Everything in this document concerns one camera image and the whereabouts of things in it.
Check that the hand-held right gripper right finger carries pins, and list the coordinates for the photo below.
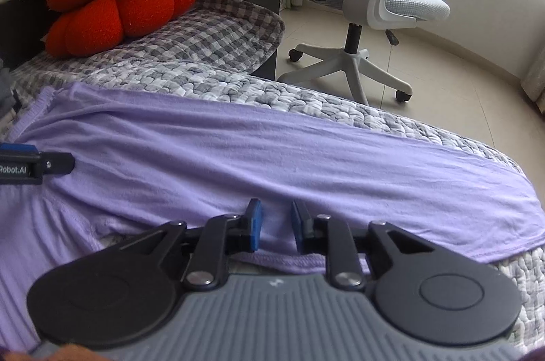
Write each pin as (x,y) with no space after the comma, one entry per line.
(296,226)

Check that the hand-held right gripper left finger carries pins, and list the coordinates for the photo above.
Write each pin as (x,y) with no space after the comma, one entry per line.
(254,224)

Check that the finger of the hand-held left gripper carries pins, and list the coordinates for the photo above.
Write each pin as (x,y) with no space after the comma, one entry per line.
(51,164)
(17,149)

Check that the purple shirt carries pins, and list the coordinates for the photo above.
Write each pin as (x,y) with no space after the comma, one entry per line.
(255,156)

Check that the person's right hand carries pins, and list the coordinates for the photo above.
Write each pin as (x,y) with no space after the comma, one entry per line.
(55,355)

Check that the grey sweatshirt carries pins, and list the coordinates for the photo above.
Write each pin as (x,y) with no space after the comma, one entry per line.
(5,92)

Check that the grey checked quilted blanket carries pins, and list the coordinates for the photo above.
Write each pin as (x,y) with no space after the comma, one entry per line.
(213,45)

